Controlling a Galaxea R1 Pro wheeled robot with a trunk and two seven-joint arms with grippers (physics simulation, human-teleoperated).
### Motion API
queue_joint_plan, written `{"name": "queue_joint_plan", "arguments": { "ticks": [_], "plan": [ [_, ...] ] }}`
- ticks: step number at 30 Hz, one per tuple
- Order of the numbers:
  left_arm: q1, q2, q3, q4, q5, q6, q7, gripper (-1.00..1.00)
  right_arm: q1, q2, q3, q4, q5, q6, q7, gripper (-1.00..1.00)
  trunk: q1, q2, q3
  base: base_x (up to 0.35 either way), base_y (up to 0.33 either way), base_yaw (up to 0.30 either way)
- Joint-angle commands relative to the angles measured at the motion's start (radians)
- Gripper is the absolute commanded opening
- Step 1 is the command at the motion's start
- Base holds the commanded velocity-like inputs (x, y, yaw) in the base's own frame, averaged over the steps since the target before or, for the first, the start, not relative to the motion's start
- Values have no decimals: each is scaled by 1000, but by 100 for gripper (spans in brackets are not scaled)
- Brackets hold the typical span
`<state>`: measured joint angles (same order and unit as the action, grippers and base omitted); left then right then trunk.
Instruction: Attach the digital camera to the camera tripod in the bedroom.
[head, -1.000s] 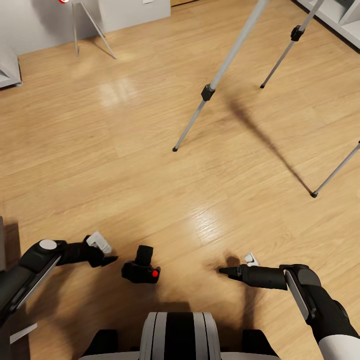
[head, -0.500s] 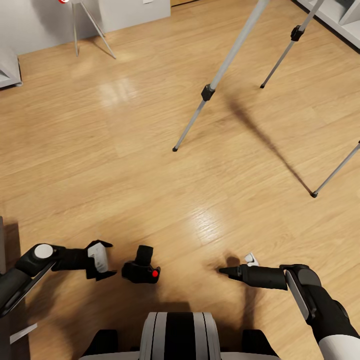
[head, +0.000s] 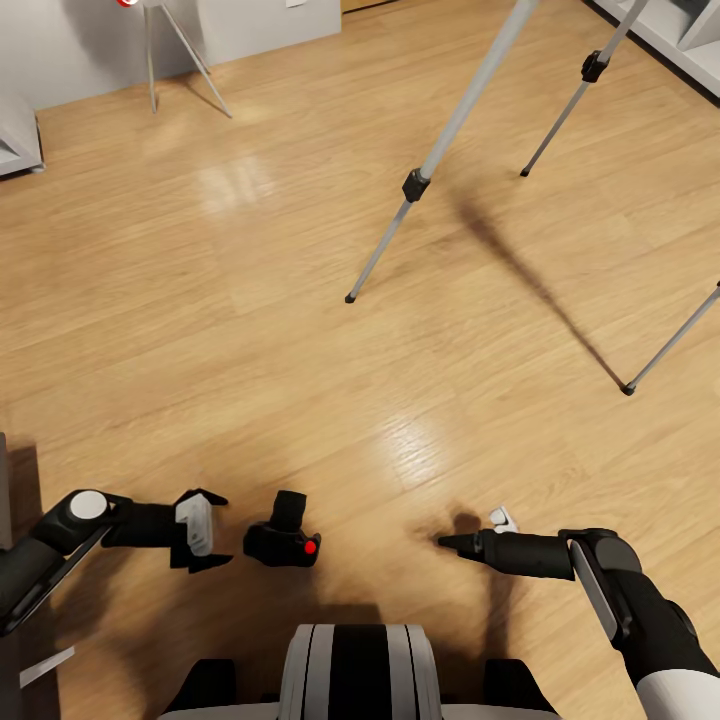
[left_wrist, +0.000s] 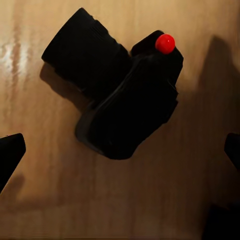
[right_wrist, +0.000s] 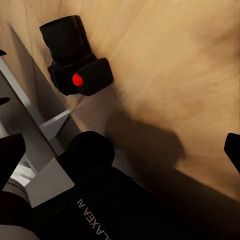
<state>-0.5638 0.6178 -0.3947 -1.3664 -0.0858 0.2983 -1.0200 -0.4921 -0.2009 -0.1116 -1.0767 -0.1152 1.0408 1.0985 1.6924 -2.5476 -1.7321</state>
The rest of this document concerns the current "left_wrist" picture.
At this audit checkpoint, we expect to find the digital camera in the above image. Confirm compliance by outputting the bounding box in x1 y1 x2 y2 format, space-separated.
41 7 184 160

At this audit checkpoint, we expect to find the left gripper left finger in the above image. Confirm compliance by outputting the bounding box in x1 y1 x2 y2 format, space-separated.
0 133 26 193

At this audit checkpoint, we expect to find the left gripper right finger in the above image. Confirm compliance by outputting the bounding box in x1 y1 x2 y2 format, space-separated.
224 132 240 173

